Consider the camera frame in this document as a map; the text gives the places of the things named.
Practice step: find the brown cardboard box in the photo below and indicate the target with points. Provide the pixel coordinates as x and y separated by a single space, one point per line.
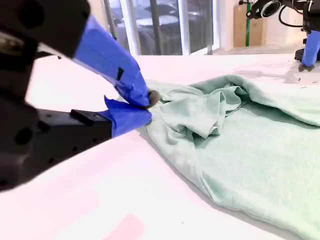
241 27

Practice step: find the white framed glass door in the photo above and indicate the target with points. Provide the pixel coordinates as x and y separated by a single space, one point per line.
185 27

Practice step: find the small black box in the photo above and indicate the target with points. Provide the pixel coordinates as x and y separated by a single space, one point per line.
299 55

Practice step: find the green pole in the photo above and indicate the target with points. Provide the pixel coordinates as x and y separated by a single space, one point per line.
248 32

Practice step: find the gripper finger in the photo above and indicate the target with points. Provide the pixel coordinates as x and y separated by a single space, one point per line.
311 50
110 57
125 120

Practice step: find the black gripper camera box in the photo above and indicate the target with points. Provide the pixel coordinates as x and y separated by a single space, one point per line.
265 7

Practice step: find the pale green T-shirt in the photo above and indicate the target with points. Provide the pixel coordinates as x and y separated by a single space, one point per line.
250 150

